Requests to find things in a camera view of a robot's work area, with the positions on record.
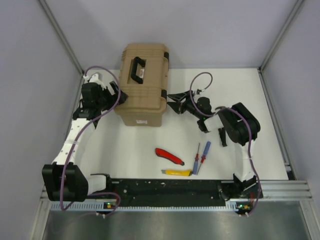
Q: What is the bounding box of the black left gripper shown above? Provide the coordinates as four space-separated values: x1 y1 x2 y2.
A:
96 82 129 112

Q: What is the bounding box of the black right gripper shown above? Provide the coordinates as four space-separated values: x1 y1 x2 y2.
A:
166 90 202 120

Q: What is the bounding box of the tan plastic tool box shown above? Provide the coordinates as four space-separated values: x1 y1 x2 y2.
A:
114 43 170 127

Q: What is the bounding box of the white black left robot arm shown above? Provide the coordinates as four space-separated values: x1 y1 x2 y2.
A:
41 80 128 202

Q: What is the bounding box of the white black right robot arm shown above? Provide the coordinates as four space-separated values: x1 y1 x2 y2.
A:
168 91 262 200

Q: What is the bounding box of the red utility knife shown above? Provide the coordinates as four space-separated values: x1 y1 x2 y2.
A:
155 148 185 166

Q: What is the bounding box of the black claw hammer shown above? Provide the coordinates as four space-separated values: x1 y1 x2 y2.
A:
215 106 229 147

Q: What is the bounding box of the yellow utility knife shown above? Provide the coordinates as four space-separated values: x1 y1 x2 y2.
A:
161 169 193 177

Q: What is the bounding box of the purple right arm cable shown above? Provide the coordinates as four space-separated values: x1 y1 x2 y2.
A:
189 72 262 217

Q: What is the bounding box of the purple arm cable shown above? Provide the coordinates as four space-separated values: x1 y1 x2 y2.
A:
59 65 122 213
189 72 262 217

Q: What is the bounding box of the blue handle screwdriver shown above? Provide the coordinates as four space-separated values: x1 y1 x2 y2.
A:
196 141 211 175

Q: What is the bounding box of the red handle screwdriver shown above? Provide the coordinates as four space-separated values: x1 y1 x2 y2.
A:
192 143 200 175

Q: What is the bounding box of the aluminium frame post left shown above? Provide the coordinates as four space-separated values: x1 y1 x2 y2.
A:
37 0 83 74

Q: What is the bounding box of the aluminium frame post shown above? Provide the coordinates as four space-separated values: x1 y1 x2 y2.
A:
258 0 307 72
37 0 83 74

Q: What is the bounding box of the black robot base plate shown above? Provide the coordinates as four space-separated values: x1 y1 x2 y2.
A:
84 177 264 207

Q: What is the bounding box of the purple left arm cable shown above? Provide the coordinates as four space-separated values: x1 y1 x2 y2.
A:
59 65 122 213

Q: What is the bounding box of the aluminium front rail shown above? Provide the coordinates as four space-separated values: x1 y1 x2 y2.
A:
41 179 313 201

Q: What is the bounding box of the grey slotted cable duct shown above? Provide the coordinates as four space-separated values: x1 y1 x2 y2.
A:
63 199 252 213

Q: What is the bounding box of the aluminium frame post right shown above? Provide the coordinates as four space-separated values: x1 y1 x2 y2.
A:
258 0 307 72

